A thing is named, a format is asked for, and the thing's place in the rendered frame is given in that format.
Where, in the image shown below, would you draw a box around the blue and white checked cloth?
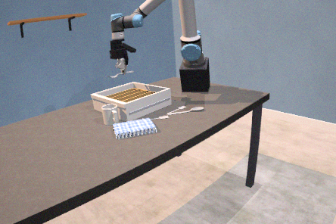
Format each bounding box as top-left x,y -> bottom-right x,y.
113,118 -> 156,139

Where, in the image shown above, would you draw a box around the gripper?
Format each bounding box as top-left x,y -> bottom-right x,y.
110,39 -> 129,75

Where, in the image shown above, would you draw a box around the white cutlery drawer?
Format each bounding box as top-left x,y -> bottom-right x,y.
91,82 -> 172,122

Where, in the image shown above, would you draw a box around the wooden tray dividers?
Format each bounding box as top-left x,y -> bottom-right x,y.
106,88 -> 156,103

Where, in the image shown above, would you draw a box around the beige mug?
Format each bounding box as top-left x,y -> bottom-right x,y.
101,104 -> 119,126

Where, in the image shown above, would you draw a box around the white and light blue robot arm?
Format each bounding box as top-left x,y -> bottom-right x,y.
110,0 -> 206,68

